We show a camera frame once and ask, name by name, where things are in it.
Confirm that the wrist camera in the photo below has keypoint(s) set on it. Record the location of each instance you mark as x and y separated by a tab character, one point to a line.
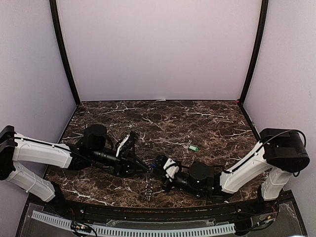
127	144
166	167

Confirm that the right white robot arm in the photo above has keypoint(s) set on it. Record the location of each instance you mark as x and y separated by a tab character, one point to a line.
282	152

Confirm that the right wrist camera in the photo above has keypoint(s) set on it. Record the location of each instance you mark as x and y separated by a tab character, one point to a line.
166	167

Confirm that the black frame post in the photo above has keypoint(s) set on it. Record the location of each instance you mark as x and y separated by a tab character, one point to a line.
255	51
62	51

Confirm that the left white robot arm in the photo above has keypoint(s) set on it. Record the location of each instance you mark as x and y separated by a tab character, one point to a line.
94	148

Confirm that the right black frame post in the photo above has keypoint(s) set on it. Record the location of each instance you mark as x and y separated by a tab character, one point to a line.
255	51

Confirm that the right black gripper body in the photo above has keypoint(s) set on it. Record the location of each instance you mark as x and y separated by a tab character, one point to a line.
165	179

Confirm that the left black frame post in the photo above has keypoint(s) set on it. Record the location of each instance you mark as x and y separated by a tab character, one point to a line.
62	51

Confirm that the black front rail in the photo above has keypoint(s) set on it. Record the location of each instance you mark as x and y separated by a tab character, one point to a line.
96	212

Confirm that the green key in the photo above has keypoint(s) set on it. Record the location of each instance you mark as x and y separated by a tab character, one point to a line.
191	147

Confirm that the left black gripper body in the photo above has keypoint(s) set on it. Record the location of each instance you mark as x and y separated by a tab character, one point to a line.
119	165

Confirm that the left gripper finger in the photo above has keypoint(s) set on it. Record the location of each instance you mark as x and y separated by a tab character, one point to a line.
141	171
141	164

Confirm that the black disc with keyrings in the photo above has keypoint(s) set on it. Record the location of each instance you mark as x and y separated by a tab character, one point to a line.
149	187

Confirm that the white slotted cable duct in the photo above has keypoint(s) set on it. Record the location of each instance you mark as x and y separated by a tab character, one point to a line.
116	228

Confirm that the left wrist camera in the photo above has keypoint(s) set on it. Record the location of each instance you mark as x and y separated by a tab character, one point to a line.
127	144

